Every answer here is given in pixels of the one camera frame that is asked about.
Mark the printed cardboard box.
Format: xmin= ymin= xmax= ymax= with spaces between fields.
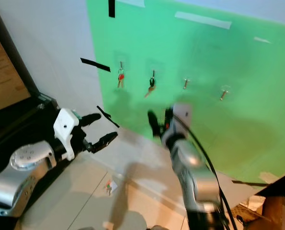
xmin=0 ymin=23 xmax=40 ymax=114

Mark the clear adhesive wall hook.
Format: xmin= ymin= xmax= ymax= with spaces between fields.
xmin=149 ymin=60 xmax=162 ymax=79
xmin=218 ymin=85 xmax=232 ymax=102
xmin=115 ymin=50 xmax=129 ymax=70
xmin=182 ymin=75 xmax=192 ymax=91

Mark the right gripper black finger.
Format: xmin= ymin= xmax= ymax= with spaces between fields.
xmin=151 ymin=110 xmax=163 ymax=138
xmin=148 ymin=110 xmax=160 ymax=137

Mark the short white tape strip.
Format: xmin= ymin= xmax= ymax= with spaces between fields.
xmin=253 ymin=37 xmax=272 ymax=44

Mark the small printed paper scrap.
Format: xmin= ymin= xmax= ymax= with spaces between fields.
xmin=103 ymin=179 xmax=118 ymax=195

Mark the long white tape strip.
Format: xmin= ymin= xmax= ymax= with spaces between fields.
xmin=174 ymin=11 xmax=232 ymax=30

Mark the dark wooden furniture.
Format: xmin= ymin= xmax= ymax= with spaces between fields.
xmin=231 ymin=168 xmax=285 ymax=230

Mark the black cabinet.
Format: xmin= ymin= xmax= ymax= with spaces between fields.
xmin=0 ymin=91 xmax=66 ymax=192

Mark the black tape strip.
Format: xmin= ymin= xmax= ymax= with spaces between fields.
xmin=96 ymin=106 xmax=120 ymax=128
xmin=80 ymin=57 xmax=111 ymax=72
xmin=108 ymin=0 xmax=116 ymax=18

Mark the green backdrop sheet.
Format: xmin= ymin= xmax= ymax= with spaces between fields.
xmin=86 ymin=0 xmax=285 ymax=185

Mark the brass key with black cap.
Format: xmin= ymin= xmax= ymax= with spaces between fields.
xmin=144 ymin=76 xmax=159 ymax=98

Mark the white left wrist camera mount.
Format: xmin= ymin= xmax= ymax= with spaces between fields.
xmin=53 ymin=108 xmax=81 ymax=161

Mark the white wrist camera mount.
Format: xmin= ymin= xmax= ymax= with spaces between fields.
xmin=53 ymin=108 xmax=81 ymax=161
xmin=170 ymin=103 xmax=194 ymax=144

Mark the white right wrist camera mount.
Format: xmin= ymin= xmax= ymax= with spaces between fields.
xmin=170 ymin=103 xmax=194 ymax=144

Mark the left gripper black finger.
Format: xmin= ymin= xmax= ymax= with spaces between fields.
xmin=78 ymin=114 xmax=103 ymax=127
xmin=91 ymin=132 xmax=119 ymax=154

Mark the key with red cap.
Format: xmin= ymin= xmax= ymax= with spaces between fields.
xmin=117 ymin=67 xmax=126 ymax=89

